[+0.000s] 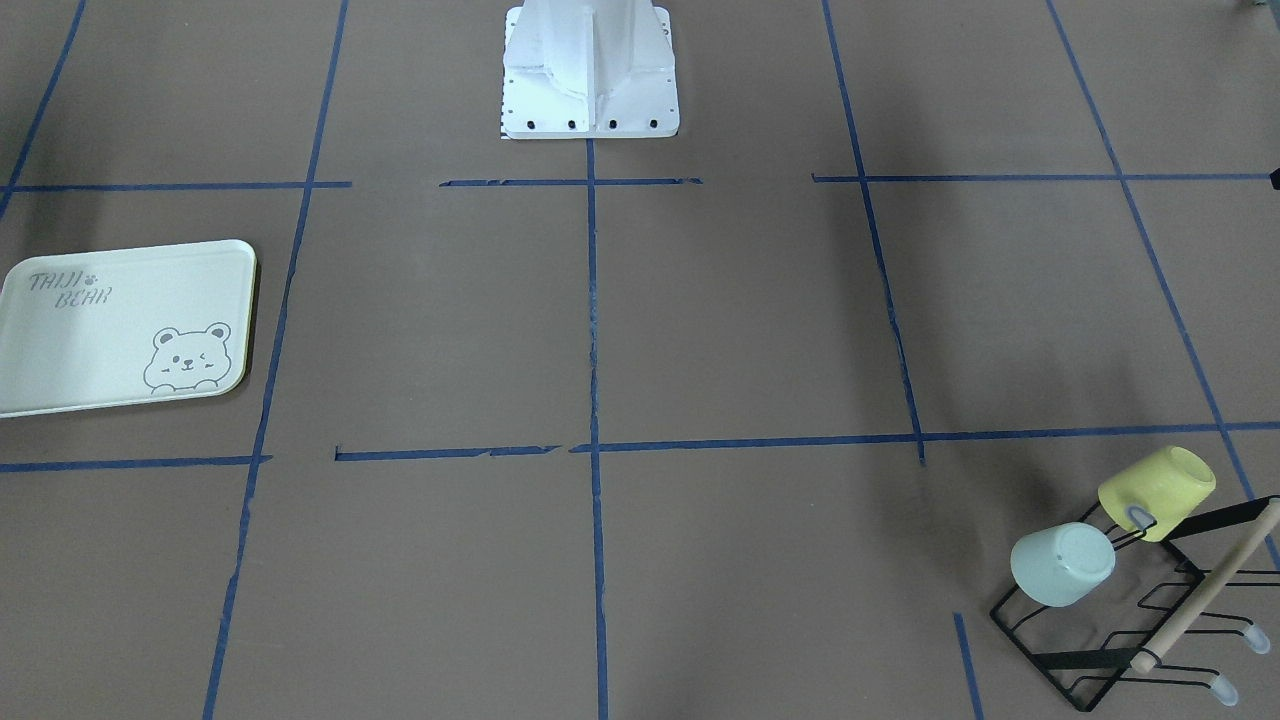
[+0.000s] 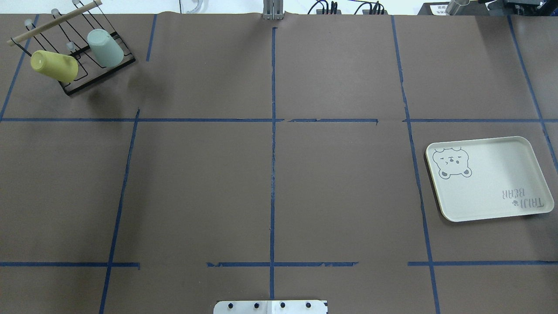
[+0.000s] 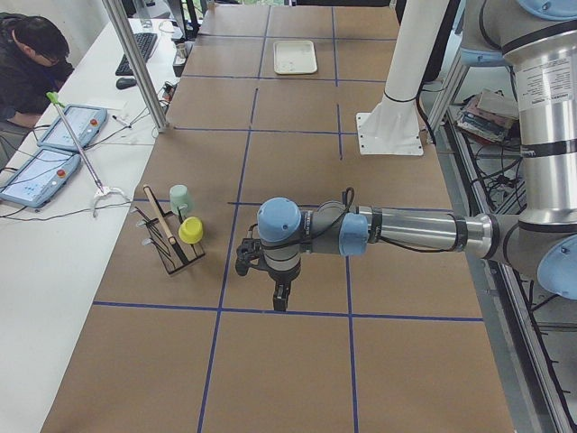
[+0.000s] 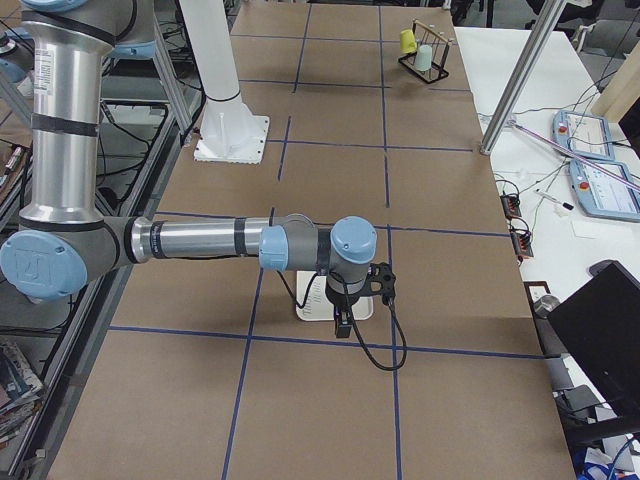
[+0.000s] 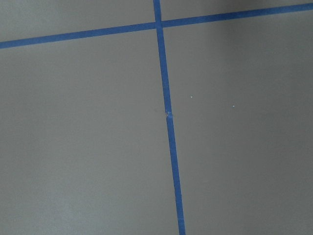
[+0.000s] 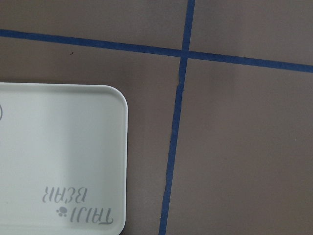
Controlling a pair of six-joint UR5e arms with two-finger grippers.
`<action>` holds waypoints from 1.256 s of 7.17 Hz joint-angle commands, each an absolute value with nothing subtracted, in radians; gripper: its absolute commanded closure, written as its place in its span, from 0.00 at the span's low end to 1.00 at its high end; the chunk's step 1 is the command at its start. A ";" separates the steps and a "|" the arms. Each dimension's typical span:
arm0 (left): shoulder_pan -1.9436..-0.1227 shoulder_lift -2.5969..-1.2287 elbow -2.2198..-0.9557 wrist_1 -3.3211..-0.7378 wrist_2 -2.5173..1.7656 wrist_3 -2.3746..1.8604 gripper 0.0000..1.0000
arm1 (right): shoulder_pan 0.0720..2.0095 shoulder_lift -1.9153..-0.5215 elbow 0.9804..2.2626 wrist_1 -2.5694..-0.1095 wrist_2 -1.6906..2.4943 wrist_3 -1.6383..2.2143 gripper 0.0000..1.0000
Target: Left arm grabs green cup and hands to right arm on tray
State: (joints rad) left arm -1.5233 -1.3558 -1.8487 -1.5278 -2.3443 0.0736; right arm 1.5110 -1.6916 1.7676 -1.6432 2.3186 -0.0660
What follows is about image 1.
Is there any light green cup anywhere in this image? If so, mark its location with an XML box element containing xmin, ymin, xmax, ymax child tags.
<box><xmin>1010</xmin><ymin>521</ymin><xmax>1116</xmax><ymax>607</ymax></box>

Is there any yellow cup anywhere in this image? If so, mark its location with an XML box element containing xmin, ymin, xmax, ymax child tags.
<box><xmin>1098</xmin><ymin>446</ymin><xmax>1217</xmax><ymax>543</ymax></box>

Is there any cream bear serving tray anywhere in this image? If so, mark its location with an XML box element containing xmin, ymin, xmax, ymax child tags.
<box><xmin>1</xmin><ymin>240</ymin><xmax>259</xmax><ymax>418</ymax></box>

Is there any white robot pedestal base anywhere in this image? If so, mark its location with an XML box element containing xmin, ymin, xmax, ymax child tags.
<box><xmin>500</xmin><ymin>1</ymin><xmax>681</xmax><ymax>140</ymax></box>

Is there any black wire cup rack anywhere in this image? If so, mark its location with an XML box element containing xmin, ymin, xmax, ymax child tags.
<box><xmin>988</xmin><ymin>496</ymin><xmax>1277</xmax><ymax>714</ymax></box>

